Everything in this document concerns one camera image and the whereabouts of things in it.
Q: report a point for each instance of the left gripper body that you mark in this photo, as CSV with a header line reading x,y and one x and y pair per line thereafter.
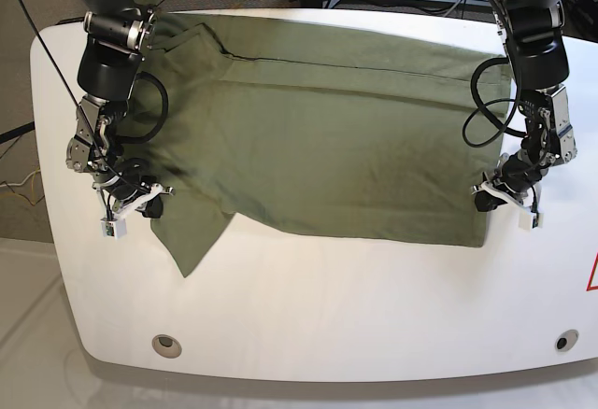
x,y
514,177

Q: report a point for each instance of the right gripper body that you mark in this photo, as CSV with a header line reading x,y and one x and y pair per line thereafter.
x,y
123,193

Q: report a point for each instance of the olive green T-shirt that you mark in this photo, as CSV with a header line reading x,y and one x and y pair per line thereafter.
x,y
314,130

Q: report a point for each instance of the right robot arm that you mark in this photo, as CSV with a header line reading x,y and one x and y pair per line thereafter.
x,y
119,34

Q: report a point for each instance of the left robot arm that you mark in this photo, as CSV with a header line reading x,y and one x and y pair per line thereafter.
x,y
531,31

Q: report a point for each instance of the red triangle warning sticker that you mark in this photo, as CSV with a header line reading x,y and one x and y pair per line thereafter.
x,y
593,280

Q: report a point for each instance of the left table grommet hole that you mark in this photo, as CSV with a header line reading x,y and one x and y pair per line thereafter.
x,y
166,346

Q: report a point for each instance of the table grommet hole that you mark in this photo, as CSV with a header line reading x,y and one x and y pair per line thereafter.
x,y
566,341
166,346

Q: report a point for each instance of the right table grommet hole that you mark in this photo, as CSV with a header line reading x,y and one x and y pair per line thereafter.
x,y
566,341

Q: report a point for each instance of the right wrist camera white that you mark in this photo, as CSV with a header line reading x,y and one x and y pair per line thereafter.
x,y
113,228

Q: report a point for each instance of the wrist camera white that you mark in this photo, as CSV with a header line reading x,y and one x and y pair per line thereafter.
x,y
529,220
113,228

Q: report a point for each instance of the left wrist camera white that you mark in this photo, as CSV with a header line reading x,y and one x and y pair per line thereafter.
x,y
529,220

